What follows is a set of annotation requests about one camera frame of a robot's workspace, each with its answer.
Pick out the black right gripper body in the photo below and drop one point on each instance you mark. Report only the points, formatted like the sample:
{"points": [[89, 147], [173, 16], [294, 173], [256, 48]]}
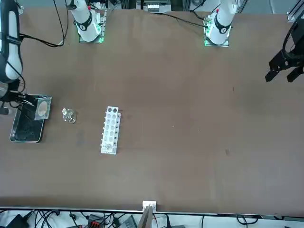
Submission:
{"points": [[7, 98]]}

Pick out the aluminium corner profile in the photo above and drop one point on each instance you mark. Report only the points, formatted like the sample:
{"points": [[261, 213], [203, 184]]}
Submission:
{"points": [[293, 15], [21, 10]]}

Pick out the white power strip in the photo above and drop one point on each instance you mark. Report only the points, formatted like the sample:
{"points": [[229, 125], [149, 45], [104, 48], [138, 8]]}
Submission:
{"points": [[153, 8]]}

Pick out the aluminium camera post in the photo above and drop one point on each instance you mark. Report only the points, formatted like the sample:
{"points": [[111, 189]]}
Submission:
{"points": [[149, 206]]}

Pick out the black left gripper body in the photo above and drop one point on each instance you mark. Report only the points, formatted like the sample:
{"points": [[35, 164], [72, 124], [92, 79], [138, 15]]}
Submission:
{"points": [[298, 35]]}

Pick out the white test tube rack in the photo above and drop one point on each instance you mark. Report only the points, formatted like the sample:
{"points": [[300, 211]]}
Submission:
{"points": [[114, 152]]}

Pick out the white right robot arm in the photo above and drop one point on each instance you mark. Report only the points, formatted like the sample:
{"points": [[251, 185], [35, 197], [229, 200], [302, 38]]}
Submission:
{"points": [[85, 26]]}

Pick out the black power adapter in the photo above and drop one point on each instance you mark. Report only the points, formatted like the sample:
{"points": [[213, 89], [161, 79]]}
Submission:
{"points": [[16, 222]]}

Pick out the black device with red stripes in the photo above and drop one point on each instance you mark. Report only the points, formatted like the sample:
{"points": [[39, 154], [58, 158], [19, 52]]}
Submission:
{"points": [[95, 223]]}

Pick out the steel tray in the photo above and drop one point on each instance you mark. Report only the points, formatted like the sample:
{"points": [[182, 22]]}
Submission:
{"points": [[28, 130]]}

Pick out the grey metal box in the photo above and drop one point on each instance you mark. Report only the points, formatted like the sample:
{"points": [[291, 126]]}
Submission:
{"points": [[129, 223]]}

